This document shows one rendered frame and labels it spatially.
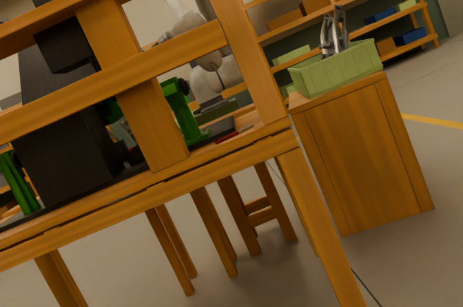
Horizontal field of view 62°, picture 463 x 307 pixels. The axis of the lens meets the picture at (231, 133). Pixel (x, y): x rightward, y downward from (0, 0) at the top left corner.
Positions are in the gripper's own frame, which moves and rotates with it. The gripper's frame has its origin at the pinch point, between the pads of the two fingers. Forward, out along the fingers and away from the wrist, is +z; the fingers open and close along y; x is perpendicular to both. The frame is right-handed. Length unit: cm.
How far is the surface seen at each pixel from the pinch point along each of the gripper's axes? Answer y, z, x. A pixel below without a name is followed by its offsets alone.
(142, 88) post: 15.4, -8.9, 31.4
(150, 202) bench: -8, 16, 54
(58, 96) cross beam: 29.8, 13.6, 24.6
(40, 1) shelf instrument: 44.7, -0.1, -3.5
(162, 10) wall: -290, -6, -498
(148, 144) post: 3.6, 2.4, 42.8
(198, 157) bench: -7, -9, 53
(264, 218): -118, 4, 33
